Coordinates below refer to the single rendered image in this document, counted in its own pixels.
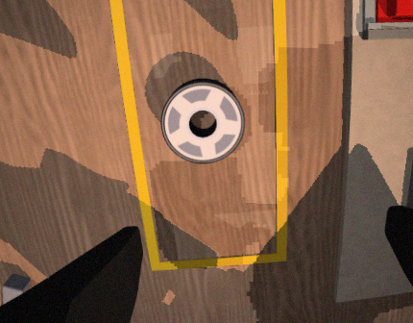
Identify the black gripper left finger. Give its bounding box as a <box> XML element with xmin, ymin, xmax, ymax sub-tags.
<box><xmin>0</xmin><ymin>226</ymin><xmax>144</xmax><ymax>323</ymax></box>

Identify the yellow rectangular outline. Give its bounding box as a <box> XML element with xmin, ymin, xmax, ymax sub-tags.
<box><xmin>110</xmin><ymin>0</ymin><xmax>288</xmax><ymax>270</ymax></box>

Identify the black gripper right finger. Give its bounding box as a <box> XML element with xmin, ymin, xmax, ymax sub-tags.
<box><xmin>384</xmin><ymin>205</ymin><xmax>413</xmax><ymax>286</ymax></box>

